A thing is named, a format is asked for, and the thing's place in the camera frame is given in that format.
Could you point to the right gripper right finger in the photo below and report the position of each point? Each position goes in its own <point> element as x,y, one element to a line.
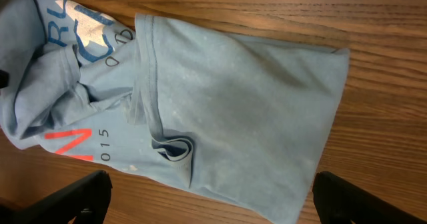
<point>337,201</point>

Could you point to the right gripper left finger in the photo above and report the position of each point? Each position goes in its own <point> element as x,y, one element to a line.
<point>84,201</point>

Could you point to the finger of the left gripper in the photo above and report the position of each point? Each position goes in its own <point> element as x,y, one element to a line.
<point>4,79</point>

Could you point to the light blue printed t-shirt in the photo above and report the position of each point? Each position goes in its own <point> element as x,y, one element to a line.
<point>231,117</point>

